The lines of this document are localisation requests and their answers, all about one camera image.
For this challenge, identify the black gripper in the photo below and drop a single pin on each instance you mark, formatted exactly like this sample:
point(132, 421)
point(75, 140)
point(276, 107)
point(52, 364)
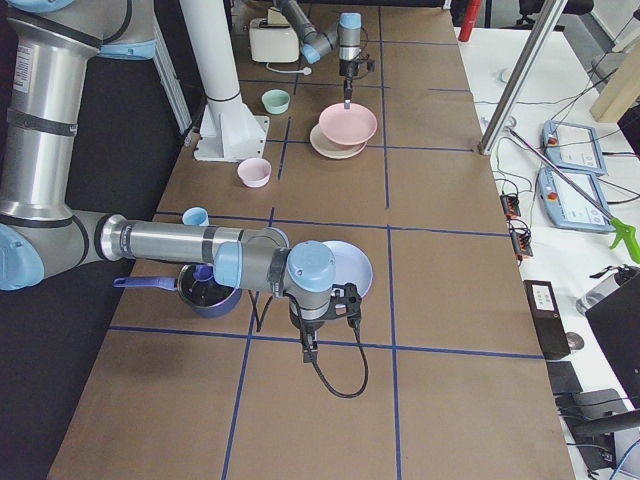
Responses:
point(348, 68)
point(311, 327)

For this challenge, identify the pink plate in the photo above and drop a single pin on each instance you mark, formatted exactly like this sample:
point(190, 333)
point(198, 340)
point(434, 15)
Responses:
point(348, 126)

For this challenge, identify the blue plate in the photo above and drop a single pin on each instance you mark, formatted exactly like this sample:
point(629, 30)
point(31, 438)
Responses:
point(351, 265)

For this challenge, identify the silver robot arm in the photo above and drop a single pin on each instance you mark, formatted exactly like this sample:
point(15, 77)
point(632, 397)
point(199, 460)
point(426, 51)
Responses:
point(344, 36)
point(122, 160)

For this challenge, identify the cream plate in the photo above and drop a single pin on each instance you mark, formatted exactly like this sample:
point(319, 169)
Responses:
point(331, 150)

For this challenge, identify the green bowl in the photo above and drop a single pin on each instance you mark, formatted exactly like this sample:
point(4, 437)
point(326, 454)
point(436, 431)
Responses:
point(276, 101)

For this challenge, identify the cream toaster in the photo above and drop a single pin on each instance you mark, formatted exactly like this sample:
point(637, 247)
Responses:
point(272, 43)

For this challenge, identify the bread slice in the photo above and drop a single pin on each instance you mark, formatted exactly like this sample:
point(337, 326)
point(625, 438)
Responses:
point(275, 18)

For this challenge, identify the pink bowl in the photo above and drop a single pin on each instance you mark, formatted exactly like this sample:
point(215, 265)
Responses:
point(254, 172)

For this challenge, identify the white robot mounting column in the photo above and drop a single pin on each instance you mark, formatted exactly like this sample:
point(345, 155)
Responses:
point(229, 131)

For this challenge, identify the dark blue saucepan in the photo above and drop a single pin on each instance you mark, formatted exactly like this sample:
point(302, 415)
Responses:
point(196, 287)

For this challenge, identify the red cylinder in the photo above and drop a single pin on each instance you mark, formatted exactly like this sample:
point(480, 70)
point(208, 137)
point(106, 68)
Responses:
point(471, 14)

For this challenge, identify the light blue cup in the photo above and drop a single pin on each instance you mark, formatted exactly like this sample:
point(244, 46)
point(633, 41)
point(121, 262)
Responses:
point(195, 216)

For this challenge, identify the far teach pendant tablet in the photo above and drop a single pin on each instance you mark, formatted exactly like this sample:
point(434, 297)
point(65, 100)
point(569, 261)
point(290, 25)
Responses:
point(573, 146)

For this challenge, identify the teach pendant tablet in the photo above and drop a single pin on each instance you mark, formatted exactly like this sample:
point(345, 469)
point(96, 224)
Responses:
point(566, 208)
point(573, 146)

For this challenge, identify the black box with label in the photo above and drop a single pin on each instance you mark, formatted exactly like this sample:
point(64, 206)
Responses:
point(546, 318)

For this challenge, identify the near teach pendant tablet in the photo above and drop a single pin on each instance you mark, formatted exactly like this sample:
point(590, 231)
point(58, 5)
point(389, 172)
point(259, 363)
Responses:
point(566, 208)

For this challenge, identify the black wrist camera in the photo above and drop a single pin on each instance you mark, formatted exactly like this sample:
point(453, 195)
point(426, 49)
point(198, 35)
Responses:
point(346, 303)

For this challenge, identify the aluminium frame post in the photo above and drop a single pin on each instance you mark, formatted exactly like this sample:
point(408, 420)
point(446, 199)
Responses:
point(549, 16)

